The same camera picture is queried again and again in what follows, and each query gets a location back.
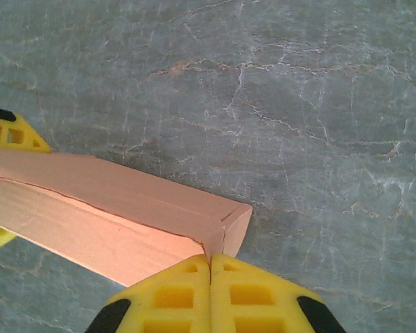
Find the orange paper box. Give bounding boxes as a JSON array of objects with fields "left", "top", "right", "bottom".
[{"left": 0, "top": 145, "right": 254, "bottom": 288}]

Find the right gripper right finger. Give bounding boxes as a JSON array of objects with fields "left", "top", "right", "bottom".
[{"left": 211, "top": 255, "right": 347, "bottom": 333}]

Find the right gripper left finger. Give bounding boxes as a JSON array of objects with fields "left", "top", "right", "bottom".
[{"left": 85, "top": 255, "right": 212, "bottom": 333}]

